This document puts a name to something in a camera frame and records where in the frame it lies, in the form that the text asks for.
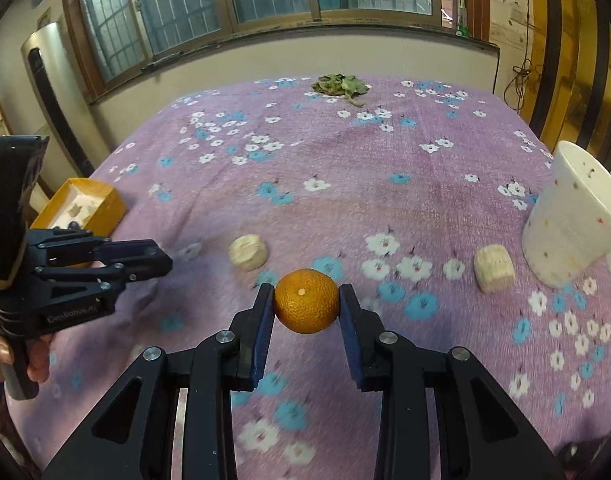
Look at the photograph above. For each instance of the beige cork block in tray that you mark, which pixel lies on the beige cork block in tray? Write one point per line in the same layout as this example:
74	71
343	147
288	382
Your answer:
76	210

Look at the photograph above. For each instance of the person left hand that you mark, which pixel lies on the person left hand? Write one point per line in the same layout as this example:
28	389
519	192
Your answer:
38	357

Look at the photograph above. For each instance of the window with metal grille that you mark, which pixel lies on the window with metal grille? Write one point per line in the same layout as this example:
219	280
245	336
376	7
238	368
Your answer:
117	39

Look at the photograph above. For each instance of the standing air conditioner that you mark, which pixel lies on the standing air conditioner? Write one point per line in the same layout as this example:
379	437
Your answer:
62	101

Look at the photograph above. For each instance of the white speckled cup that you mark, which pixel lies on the white speckled cup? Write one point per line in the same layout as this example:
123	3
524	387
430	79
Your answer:
569	227

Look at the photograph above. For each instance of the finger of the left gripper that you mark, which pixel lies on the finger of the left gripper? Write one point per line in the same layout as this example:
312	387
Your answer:
135	245
137	263

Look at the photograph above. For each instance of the beige cork cylinder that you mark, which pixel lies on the beige cork cylinder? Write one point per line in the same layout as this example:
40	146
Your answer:
494	269

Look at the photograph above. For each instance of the beige cork block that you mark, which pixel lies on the beige cork block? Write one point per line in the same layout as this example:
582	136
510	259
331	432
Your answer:
248	252
76	210

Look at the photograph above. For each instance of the orange mandarin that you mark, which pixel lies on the orange mandarin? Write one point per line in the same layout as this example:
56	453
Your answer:
306	301

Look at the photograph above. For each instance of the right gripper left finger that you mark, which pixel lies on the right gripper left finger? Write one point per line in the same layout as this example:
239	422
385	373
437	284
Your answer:
129	433

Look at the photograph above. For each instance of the yellow white tray box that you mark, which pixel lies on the yellow white tray box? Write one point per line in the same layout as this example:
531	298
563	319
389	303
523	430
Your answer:
96	206

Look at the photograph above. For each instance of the pile of green leaves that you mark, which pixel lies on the pile of green leaves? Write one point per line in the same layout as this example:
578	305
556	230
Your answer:
348	87

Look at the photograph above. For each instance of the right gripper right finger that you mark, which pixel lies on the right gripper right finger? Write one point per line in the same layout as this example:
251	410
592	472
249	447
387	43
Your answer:
482	432

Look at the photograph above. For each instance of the purple floral tablecloth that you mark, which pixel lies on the purple floral tablecloth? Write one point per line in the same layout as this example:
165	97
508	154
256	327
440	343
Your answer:
394	198

